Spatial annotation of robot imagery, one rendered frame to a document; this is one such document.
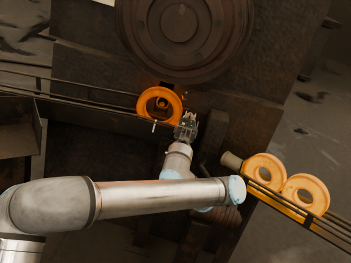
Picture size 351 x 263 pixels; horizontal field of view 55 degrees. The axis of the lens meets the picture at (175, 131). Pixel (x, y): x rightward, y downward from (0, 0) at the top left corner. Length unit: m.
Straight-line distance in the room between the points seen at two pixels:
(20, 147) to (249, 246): 1.32
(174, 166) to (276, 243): 1.16
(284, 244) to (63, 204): 1.62
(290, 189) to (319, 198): 0.09
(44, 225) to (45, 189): 0.07
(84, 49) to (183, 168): 0.64
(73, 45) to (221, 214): 0.88
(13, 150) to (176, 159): 0.55
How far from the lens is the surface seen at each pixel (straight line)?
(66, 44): 1.45
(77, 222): 0.74
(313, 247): 2.25
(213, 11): 1.09
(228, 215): 1.34
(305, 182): 1.18
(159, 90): 1.29
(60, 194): 0.73
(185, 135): 1.18
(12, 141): 1.30
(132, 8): 1.17
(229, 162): 1.29
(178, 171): 1.08
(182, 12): 1.09
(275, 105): 1.41
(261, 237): 2.11
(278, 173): 1.21
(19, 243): 0.83
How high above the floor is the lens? 1.34
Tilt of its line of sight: 29 degrees down
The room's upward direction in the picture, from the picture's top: 17 degrees clockwise
